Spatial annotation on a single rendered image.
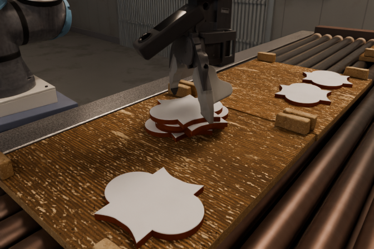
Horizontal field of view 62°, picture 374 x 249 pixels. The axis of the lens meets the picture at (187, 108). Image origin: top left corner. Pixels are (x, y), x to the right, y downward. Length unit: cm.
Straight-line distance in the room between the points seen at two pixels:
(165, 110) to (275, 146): 20
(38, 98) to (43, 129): 24
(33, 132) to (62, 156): 16
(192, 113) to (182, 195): 18
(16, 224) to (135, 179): 15
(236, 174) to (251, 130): 14
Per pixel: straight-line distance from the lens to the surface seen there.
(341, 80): 89
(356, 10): 334
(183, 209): 37
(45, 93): 91
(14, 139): 66
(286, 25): 362
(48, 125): 68
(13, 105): 89
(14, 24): 90
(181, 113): 53
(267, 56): 104
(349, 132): 67
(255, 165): 47
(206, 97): 48
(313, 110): 69
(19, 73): 91
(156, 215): 37
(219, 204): 40
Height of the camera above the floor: 119
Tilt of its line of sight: 23 degrees down
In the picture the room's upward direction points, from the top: straight up
